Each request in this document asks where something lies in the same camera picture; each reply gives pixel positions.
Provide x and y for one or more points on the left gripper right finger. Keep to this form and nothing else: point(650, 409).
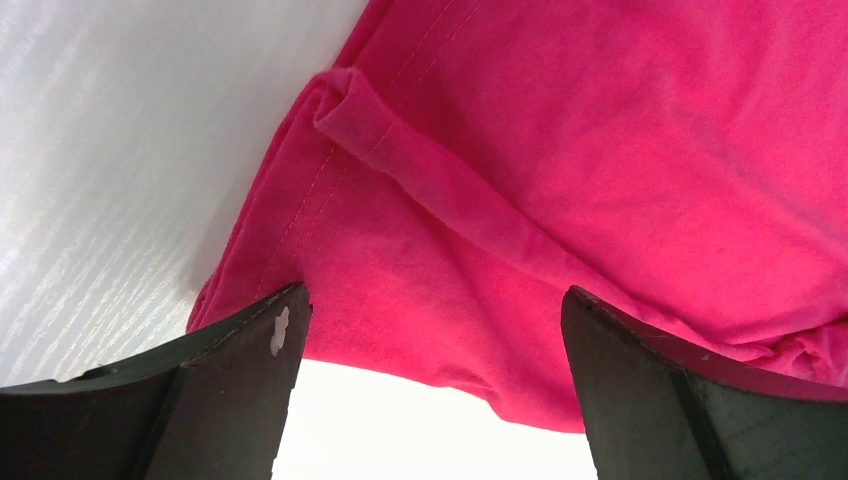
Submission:
point(656, 406)

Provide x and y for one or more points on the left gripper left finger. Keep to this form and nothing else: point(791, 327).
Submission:
point(211, 404)

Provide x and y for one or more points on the magenta t shirt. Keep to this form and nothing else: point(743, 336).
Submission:
point(462, 164)

